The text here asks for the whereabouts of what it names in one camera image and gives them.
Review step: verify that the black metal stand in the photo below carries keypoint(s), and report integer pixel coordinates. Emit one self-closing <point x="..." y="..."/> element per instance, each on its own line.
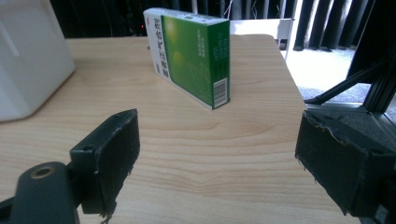
<point x="342" y="85"/>

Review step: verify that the white plastic bin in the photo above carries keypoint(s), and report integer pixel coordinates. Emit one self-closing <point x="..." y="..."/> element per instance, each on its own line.
<point x="31" y="62"/>

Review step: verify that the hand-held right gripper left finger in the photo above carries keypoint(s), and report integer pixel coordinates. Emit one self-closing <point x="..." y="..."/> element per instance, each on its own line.
<point x="106" y="161"/>

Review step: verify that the black computer case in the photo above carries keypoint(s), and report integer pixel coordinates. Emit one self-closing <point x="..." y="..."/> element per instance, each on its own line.
<point x="134" y="18"/>

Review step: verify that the green and white medicine box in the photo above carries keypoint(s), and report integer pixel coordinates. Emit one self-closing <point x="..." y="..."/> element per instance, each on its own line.
<point x="190" y="56"/>

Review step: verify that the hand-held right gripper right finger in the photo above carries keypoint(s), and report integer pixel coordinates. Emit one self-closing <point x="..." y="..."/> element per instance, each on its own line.
<point x="339" y="168"/>

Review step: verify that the white desk frame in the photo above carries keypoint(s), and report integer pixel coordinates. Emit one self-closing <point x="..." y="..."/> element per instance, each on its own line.
<point x="261" y="28"/>

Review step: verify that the dark curtain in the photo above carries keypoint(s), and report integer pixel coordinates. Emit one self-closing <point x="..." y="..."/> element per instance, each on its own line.
<point x="327" y="21"/>

